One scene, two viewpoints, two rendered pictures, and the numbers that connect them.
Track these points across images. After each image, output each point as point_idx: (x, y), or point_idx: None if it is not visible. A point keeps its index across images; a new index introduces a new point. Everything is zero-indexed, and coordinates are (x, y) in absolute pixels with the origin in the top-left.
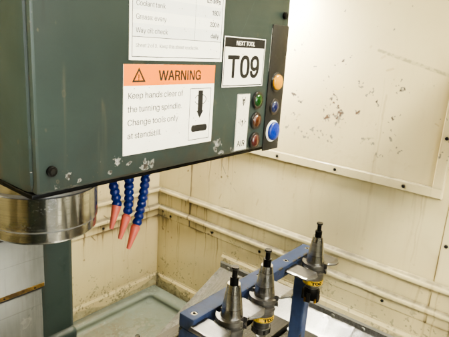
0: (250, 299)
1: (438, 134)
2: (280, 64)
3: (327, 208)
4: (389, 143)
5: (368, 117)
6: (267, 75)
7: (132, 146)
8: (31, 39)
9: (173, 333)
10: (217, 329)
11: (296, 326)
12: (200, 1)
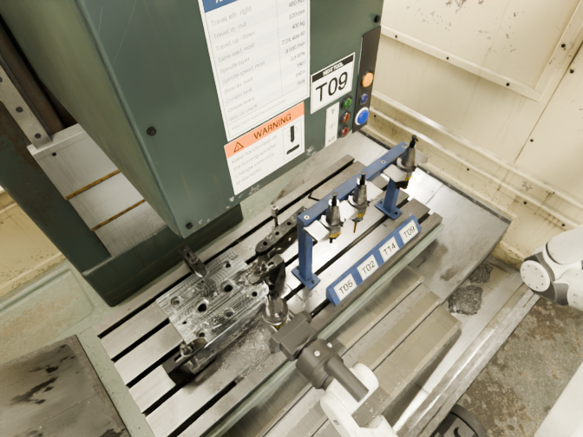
0: (349, 202)
1: (557, 38)
2: (370, 63)
3: (435, 91)
4: (505, 40)
5: (490, 9)
6: (357, 78)
7: (241, 186)
8: (153, 170)
9: (302, 191)
10: (321, 231)
11: (390, 195)
12: (284, 64)
